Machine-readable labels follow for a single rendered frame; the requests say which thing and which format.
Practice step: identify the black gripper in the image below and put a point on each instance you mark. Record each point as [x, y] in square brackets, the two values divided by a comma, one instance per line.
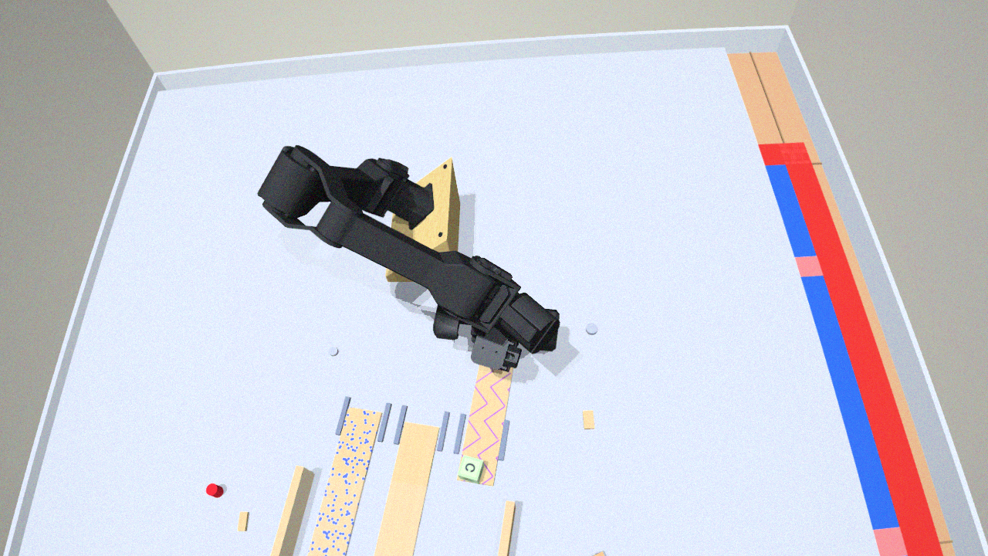
[446, 327]

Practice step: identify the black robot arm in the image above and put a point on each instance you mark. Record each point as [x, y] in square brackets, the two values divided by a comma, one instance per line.
[462, 286]

